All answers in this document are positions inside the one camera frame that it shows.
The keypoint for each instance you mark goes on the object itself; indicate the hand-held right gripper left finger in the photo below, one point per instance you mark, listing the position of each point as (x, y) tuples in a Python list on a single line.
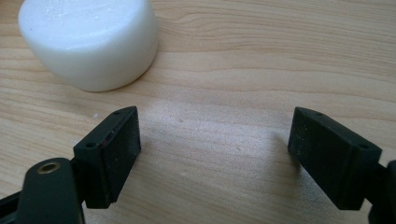
[(109, 165)]

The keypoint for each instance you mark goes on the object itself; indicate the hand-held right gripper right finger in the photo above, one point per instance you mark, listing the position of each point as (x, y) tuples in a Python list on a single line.
[(330, 161)]

